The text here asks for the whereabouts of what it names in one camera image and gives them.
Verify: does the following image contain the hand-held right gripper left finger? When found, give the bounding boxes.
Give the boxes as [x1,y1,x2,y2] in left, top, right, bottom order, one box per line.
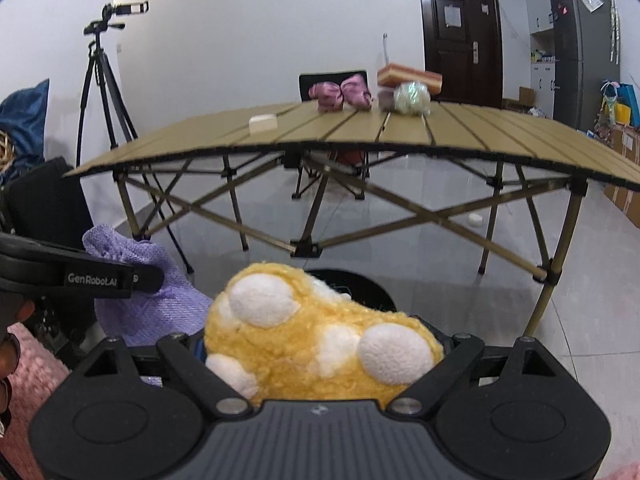
[70,332,251,413]

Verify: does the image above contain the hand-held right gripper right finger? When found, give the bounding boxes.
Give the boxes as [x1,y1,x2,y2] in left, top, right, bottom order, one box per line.
[382,332,573,413]

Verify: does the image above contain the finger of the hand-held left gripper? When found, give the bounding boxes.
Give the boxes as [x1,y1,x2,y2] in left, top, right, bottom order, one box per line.
[0,233,167,294]

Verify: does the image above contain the purple knitted cloth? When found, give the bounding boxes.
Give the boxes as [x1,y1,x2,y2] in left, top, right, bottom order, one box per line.
[82,224,216,347]

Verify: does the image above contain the black round bin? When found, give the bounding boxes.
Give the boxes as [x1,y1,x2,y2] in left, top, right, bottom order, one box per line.
[299,268,402,320]

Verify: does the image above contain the yellow plush toy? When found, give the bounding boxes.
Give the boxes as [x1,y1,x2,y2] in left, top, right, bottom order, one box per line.
[204,261,446,409]

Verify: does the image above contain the pink satin cloth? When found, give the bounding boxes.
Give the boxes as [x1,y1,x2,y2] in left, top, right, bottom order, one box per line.
[308,74,373,112]

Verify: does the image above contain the orange sponge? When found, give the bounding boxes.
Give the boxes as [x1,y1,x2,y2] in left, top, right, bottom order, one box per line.
[376,63,444,93]

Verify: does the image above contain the person's left hand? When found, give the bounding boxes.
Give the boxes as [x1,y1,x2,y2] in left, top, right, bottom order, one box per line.
[0,301,36,382]

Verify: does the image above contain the black bag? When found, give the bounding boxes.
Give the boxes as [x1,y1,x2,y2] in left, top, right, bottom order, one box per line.
[0,156,108,361]

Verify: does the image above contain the pink fluffy rug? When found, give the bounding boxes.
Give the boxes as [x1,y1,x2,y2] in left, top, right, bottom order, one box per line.
[0,322,640,480]

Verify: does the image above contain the dark blue cloth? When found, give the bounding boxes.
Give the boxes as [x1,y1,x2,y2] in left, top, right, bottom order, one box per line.
[0,79,51,186]

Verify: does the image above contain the black tripod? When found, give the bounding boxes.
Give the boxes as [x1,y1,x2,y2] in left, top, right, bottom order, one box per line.
[75,21,196,274]

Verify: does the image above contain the tan folding table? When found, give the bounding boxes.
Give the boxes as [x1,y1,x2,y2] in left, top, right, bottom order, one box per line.
[62,100,640,347]

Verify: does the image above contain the black folding chair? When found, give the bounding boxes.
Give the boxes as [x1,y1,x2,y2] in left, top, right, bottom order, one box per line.
[292,71,372,202]

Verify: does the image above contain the large cardboard box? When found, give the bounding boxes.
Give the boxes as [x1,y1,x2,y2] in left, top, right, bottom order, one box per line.
[602,125,640,219]

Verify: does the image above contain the small open cardboard box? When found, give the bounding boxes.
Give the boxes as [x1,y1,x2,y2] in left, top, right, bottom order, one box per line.
[502,87,537,112]

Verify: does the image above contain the white base cabinet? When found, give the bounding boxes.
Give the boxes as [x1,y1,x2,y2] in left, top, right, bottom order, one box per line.
[530,62,556,119]

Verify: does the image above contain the blue gift bag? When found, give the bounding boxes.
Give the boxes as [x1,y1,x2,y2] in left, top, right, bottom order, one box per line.
[620,84,640,128]

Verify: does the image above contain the dark wooden door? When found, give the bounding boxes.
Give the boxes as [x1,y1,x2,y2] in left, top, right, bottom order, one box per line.
[417,0,503,109]

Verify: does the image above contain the grey refrigerator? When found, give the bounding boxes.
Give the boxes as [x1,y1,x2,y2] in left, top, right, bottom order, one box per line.
[550,0,623,133]

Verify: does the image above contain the black camera on tripod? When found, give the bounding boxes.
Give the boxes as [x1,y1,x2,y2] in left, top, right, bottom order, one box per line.
[102,0,150,23]

